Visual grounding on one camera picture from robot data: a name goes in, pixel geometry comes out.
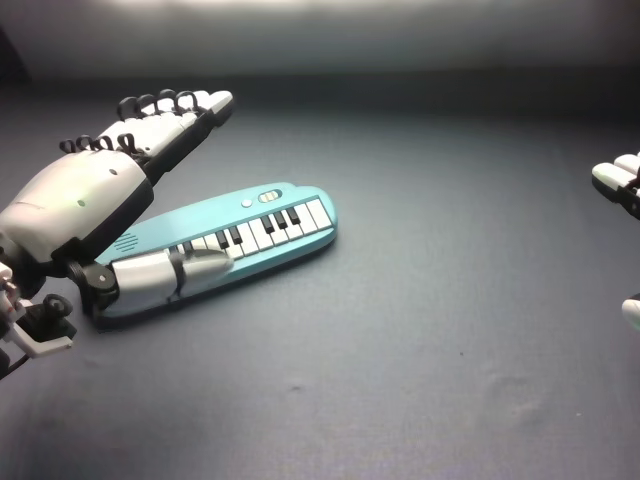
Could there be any teal toy piano keyboard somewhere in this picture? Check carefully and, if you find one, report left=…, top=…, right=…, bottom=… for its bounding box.
left=82, top=180, right=342, bottom=332

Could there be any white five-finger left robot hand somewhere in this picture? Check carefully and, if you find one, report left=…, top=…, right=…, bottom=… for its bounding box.
left=0, top=88, right=236, bottom=319

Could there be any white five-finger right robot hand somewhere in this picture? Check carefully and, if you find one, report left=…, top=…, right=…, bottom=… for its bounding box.
left=591, top=152, right=640, bottom=331

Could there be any grey table cloth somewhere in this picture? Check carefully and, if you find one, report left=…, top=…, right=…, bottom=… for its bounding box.
left=0, top=69, right=640, bottom=480

